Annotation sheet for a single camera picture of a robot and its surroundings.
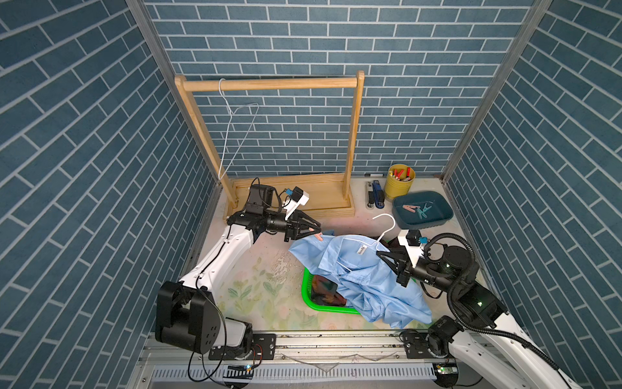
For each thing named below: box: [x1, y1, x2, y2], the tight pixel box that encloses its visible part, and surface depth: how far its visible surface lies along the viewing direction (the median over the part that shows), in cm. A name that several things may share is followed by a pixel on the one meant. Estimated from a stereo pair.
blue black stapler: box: [372, 179, 385, 210], surface depth 113 cm
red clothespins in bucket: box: [388, 166, 412, 182], surface depth 107 cm
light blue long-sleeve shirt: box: [288, 234, 434, 329], surface depth 69 cm
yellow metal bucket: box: [384, 163, 416, 201], surface depth 108 cm
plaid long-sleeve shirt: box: [311, 274, 347, 307], surface depth 79 cm
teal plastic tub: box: [391, 190, 454, 230], surface depth 110 cm
